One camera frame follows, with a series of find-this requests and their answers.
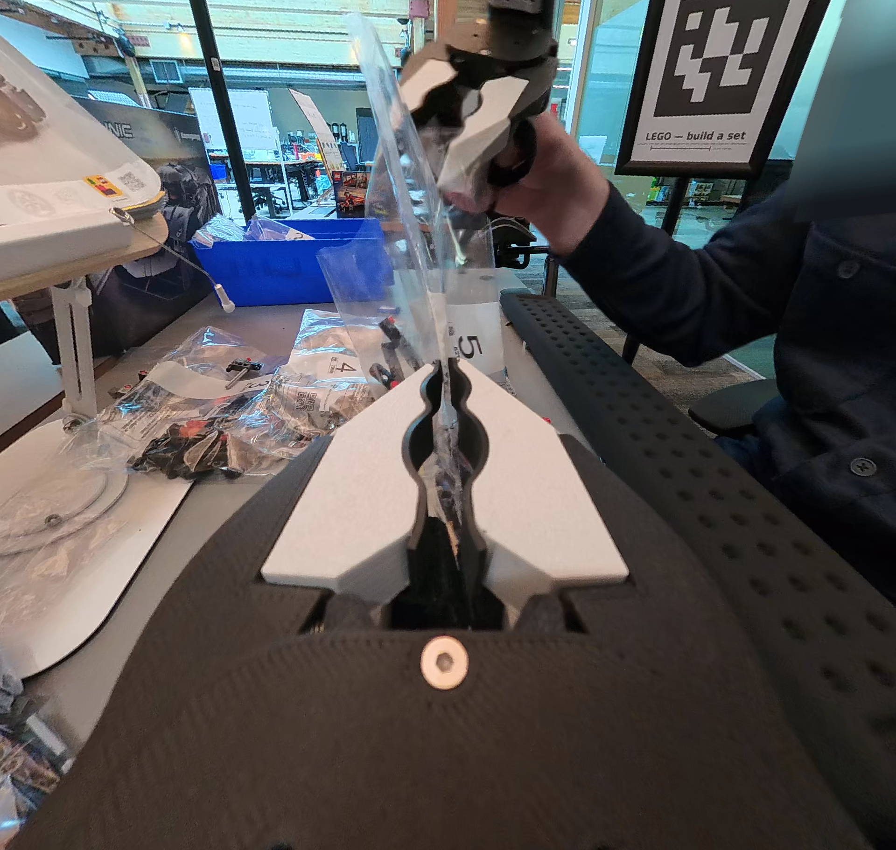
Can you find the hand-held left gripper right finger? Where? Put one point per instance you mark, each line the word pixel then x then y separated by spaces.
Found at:
pixel 553 507

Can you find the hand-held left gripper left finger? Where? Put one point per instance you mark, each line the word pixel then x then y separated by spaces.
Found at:
pixel 343 507

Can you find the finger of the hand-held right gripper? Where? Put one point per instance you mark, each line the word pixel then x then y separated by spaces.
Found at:
pixel 430 87
pixel 483 136

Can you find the small colourful lego box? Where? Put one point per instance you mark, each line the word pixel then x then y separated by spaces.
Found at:
pixel 351 193

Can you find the black lego set box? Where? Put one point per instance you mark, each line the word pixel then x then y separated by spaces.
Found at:
pixel 175 185

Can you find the person's right hand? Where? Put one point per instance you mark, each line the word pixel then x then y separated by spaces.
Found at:
pixel 560 192

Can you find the black dimpled mat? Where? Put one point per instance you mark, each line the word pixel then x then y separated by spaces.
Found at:
pixel 735 514

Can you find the white whiteboard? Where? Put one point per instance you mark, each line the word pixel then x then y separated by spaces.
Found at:
pixel 238 122

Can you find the black office chair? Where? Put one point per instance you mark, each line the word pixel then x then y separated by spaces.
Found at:
pixel 735 406

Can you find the framed marker sign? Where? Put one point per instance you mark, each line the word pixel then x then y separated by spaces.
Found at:
pixel 728 59

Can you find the black tripod pole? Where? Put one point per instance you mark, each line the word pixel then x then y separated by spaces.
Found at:
pixel 210 59

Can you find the blue plastic bin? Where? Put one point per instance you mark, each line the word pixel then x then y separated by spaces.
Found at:
pixel 280 269

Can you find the wooden book stand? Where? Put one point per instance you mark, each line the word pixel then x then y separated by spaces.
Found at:
pixel 73 346

